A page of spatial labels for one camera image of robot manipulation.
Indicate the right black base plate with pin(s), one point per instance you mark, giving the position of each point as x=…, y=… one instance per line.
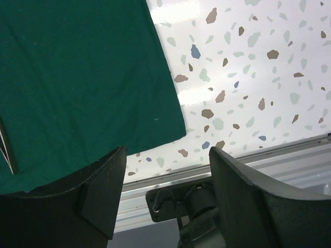
x=168, y=204

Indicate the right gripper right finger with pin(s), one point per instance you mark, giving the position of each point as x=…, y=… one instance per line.
x=257, y=210

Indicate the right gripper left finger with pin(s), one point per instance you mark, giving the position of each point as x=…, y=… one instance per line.
x=78, y=210

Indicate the green surgical cloth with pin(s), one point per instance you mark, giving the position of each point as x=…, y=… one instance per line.
x=79, y=79

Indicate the steel fine-point tweezers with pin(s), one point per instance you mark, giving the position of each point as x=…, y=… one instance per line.
x=7, y=152

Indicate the aluminium mounting rail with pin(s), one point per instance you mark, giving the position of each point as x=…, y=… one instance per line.
x=304, y=164

